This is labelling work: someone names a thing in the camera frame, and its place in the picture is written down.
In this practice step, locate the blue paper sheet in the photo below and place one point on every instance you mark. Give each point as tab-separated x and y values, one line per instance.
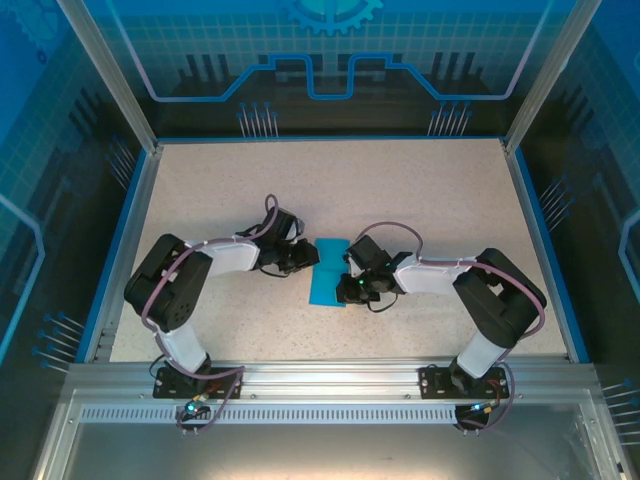
325	282

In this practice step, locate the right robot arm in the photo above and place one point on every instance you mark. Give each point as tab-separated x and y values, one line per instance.
430	280

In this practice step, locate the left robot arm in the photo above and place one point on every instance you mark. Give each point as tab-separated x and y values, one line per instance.
230	260

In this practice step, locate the metal sheet tray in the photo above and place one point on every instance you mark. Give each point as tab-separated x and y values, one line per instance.
325	450

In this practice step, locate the blue table edge strip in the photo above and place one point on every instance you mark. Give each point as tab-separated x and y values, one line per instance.
547	250
114	250

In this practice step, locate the connector with green light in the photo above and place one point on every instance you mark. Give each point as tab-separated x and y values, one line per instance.
482	407
192	409

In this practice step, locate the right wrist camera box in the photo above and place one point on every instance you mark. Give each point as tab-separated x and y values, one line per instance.
351	265

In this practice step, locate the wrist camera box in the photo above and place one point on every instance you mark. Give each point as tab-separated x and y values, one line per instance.
302	226
351	265

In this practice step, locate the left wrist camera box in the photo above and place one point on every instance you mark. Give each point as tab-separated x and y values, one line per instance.
302	226

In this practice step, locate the wide aluminium base rail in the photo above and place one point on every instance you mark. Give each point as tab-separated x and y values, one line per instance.
325	380

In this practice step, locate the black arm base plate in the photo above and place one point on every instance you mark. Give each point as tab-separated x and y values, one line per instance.
435	382
170	387

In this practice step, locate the aluminium table side rail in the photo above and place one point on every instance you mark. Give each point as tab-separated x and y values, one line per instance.
127	225
536	250

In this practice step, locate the aluminium frame post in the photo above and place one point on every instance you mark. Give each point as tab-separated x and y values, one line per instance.
112	75
549	75

